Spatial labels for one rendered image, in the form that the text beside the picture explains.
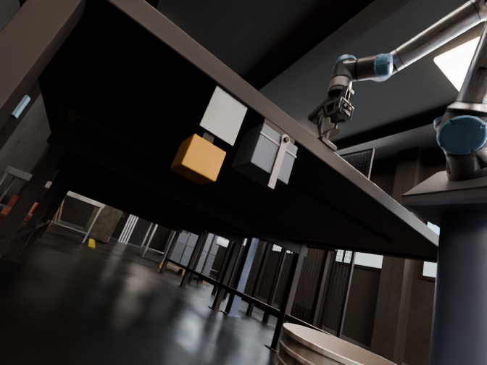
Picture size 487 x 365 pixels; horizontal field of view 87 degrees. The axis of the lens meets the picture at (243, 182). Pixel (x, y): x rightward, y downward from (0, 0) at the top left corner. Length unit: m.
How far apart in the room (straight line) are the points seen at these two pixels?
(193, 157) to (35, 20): 0.36
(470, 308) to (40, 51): 1.17
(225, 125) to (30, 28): 0.40
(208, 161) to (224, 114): 0.15
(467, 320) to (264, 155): 0.71
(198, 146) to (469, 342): 0.87
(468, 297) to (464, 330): 0.09
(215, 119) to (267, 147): 0.15
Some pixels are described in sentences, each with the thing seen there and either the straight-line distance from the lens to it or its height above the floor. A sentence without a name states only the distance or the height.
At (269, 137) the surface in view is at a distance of 0.70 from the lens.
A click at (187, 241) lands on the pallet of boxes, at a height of 0.69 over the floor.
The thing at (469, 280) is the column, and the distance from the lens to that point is 1.02.
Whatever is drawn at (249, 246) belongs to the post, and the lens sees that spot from 3.09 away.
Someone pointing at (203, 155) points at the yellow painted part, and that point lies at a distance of 0.59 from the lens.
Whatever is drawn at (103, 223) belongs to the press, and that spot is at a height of 0.47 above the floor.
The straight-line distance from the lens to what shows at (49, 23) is 0.65.
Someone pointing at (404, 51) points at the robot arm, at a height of 1.34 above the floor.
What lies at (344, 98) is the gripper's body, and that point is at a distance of 0.97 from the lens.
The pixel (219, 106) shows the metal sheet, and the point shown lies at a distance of 0.67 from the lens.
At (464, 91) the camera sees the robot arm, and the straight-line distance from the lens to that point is 1.03.
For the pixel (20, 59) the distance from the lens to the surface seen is 0.61.
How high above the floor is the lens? 0.46
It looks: 18 degrees up
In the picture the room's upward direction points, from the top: 19 degrees clockwise
